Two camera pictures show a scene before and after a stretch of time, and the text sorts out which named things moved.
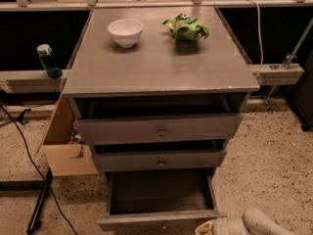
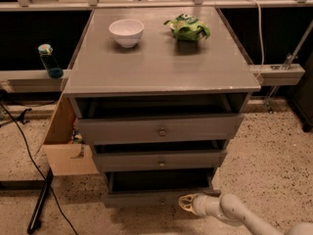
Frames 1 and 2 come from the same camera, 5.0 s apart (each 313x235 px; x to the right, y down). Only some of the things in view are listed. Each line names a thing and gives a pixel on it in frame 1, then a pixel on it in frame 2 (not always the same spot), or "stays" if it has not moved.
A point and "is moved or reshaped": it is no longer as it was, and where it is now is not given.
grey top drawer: (159, 128) stays
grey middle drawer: (158, 159) stays
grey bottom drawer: (159, 200) is moved or reshaped
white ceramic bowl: (126, 31) stays
